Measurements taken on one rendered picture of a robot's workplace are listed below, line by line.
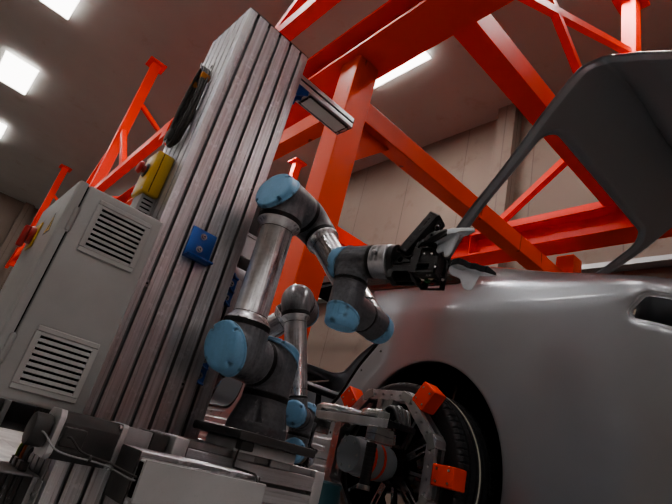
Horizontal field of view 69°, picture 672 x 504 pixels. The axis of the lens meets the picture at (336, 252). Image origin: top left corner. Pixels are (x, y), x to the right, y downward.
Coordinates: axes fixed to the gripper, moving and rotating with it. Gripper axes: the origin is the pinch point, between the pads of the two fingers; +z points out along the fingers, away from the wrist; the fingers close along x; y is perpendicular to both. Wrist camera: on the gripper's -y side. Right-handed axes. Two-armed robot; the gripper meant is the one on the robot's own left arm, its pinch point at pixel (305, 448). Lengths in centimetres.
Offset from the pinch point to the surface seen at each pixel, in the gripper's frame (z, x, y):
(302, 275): 14, -22, -74
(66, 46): 437, -647, -569
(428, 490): -16.5, 45.6, 3.6
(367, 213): 634, -60, -448
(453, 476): -23, 52, -2
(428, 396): -12, 41, -28
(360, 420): -16.4, 18.6, -13.2
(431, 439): -15.5, 44.2, -12.7
